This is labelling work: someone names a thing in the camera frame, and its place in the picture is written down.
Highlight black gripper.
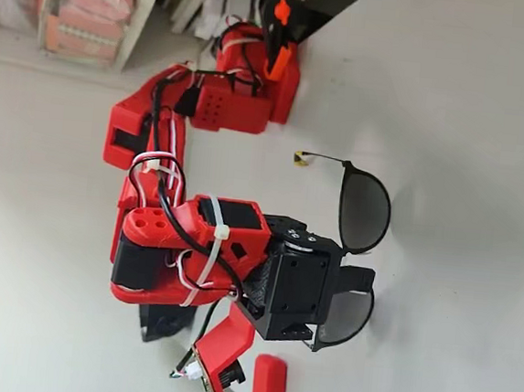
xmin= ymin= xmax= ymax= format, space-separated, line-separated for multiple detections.
xmin=235 ymin=212 xmax=380 ymax=351

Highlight black sunglasses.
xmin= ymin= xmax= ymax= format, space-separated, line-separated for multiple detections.
xmin=275 ymin=148 xmax=398 ymax=358

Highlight red robot arm base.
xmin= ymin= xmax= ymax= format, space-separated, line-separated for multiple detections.
xmin=211 ymin=17 xmax=305 ymax=126

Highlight red rectangular block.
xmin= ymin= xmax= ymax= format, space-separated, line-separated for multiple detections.
xmin=251 ymin=354 xmax=290 ymax=392

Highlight black orange table clamp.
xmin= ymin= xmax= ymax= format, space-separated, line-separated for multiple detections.
xmin=252 ymin=0 xmax=335 ymax=86

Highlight white shelf unit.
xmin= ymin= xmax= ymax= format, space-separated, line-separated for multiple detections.
xmin=0 ymin=0 xmax=316 ymax=104

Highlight clear bag with pink boxes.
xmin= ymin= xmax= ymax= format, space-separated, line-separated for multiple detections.
xmin=34 ymin=0 xmax=143 ymax=71

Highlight red mount camera circuit board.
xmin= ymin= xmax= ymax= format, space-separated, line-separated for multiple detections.
xmin=168 ymin=297 xmax=258 ymax=392

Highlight black camera cable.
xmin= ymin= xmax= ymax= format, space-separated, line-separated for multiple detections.
xmin=111 ymin=63 xmax=273 ymax=387

